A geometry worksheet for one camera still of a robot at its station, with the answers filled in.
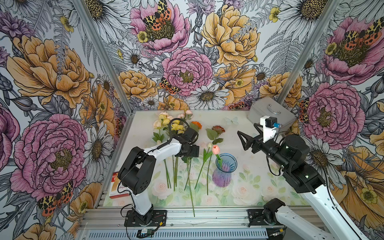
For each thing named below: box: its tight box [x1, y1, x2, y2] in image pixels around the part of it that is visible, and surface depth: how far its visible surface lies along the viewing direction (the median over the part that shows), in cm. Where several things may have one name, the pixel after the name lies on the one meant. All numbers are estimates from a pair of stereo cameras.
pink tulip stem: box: [212, 145, 223, 169], surface depth 66 cm
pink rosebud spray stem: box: [177, 109, 193, 120], surface depth 116 cm
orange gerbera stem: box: [189, 121, 203, 133], surface depth 107 cm
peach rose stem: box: [152, 119, 164, 143], surface depth 110 cm
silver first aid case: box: [247, 96, 297, 131], surface depth 105 cm
